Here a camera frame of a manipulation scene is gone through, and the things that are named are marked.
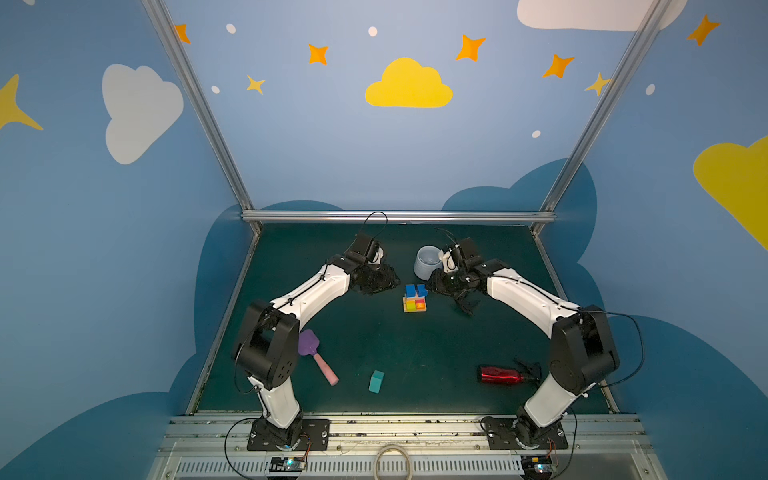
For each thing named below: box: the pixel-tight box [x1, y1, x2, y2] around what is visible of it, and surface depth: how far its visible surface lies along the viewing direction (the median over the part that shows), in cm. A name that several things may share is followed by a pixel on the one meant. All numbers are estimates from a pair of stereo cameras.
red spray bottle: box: [479, 366, 539, 384], surface depth 82 cm
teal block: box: [368, 370, 385, 394], surface depth 84 cm
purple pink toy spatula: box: [298, 329, 340, 386], surface depth 88 cm
